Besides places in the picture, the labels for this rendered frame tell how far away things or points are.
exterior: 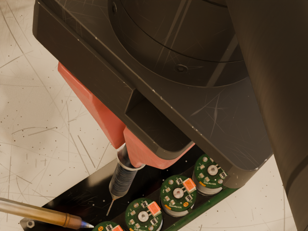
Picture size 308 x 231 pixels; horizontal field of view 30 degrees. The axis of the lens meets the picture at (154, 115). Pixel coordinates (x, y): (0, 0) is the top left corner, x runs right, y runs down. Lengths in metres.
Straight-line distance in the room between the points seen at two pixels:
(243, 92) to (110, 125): 0.07
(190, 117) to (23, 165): 0.31
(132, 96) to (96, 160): 0.28
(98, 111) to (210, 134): 0.06
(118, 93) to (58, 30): 0.03
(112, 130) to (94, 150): 0.22
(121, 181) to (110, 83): 0.12
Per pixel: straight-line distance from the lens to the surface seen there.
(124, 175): 0.30
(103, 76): 0.19
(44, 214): 0.35
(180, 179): 0.39
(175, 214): 0.41
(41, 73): 0.49
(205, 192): 0.42
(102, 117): 0.23
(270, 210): 0.46
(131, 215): 0.39
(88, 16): 0.19
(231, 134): 0.17
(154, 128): 0.19
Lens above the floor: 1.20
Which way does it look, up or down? 75 degrees down
